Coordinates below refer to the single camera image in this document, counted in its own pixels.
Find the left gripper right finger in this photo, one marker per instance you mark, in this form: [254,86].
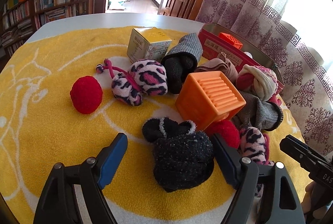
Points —
[279,202]

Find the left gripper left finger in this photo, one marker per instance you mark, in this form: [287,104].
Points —
[58,202]

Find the leopard plush toy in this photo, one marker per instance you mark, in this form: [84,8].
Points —
[255,145]
[144,77]

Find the red pompom ball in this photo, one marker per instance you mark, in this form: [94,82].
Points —
[227,130]
[86,95]

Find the black fuzzy sock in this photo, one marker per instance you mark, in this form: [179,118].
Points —
[183,156]

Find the orange ribbed cube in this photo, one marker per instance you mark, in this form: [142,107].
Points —
[207,97]

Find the white pink fuzzy sock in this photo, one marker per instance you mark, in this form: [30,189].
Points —
[257,80]

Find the beige pink cloth bundle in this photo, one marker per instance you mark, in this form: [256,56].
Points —
[222,64]

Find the grey black sock roll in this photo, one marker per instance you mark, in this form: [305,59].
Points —
[182,60]

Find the large orange cat cube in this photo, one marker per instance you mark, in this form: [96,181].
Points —
[231,40]

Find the yellow cardboard box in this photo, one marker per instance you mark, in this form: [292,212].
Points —
[148,43]

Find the right hand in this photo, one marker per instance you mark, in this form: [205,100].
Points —
[316,202]

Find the yellow white towel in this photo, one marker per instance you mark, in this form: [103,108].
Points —
[41,127]

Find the red biscuit tin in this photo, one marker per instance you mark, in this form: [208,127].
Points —
[213,45]

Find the purple patterned curtain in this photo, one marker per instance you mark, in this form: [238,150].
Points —
[297,36]

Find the large wooden bookshelf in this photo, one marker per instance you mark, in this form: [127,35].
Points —
[21,18]

